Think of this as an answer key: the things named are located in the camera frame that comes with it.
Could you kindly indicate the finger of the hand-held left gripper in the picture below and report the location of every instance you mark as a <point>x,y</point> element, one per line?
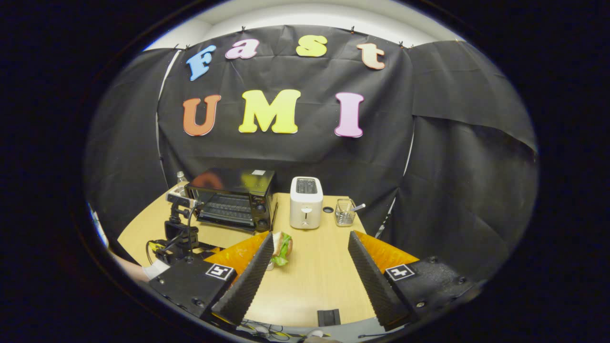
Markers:
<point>207,247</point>

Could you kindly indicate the silver spoon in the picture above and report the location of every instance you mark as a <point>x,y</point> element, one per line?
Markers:
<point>358,207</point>

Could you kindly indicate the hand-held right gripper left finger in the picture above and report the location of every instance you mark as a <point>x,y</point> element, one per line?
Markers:
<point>245,286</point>

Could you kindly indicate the black backdrop cloth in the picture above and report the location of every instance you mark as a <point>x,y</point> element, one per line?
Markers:
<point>305,152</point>

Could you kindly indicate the sandwich with lettuce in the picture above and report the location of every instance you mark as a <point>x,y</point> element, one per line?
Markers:
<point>282,247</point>

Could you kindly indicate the black electric oven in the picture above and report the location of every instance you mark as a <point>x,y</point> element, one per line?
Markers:
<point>238,200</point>

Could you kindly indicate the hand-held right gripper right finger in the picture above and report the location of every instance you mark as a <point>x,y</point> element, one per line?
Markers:
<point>374,281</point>

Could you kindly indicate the small black box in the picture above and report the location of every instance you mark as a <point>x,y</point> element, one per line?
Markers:
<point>329,317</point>

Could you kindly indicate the clear plastic water bottle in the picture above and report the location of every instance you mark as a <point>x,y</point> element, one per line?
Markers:
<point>181,178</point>

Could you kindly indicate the white rectangular tray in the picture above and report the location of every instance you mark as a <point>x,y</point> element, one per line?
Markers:
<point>269,265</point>

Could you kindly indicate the white toaster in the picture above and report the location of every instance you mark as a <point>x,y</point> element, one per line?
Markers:
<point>306,205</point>

